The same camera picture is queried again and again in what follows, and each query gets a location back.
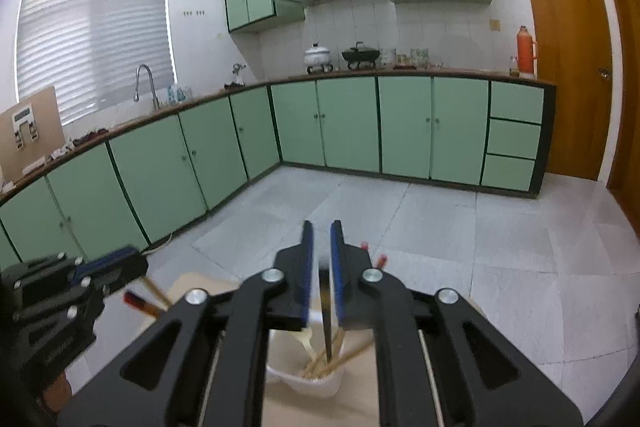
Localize wooden door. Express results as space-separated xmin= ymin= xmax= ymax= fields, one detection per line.
xmin=602 ymin=0 xmax=640 ymax=233
xmin=514 ymin=0 xmax=616 ymax=182

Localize cardboard board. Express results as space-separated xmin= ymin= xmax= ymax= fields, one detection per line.
xmin=0 ymin=86 xmax=66 ymax=184

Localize plain bamboo chopstick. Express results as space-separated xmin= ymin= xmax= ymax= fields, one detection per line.
xmin=322 ymin=340 xmax=375 ymax=373
xmin=141 ymin=276 xmax=174 ymax=309

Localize black wok with lid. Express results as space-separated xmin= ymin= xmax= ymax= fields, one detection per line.
xmin=341 ymin=40 xmax=381 ymax=64

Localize white cooking pot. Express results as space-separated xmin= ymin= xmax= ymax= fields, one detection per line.
xmin=303 ymin=41 xmax=334 ymax=68

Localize orange thermos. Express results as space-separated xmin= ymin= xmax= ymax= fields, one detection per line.
xmin=515 ymin=25 xmax=539 ymax=76

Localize person's left hand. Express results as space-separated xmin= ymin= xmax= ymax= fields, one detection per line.
xmin=37 ymin=371 xmax=72 ymax=414

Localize black chopstick with gold band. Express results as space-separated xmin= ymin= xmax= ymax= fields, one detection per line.
xmin=319 ymin=264 xmax=334 ymax=361

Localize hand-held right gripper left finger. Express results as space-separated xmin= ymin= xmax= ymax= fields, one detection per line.
xmin=57 ymin=220 xmax=316 ymax=427

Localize white plastic container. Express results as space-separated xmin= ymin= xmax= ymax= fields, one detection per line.
xmin=266 ymin=307 xmax=347 ymax=399

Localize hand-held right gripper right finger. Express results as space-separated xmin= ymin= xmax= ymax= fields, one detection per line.
xmin=329 ymin=219 xmax=584 ymax=427

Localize chrome kitchen faucet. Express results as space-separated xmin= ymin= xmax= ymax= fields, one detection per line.
xmin=132 ymin=64 xmax=161 ymax=112

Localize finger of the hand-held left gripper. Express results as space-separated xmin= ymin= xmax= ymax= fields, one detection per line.
xmin=12 ymin=288 xmax=107 ymax=359
xmin=0 ymin=246 xmax=150 ymax=304

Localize green base cabinets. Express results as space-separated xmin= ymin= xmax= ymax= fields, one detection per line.
xmin=0 ymin=74 xmax=557 ymax=269

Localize white window blind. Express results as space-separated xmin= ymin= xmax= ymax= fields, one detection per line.
xmin=17 ymin=0 xmax=176 ymax=126

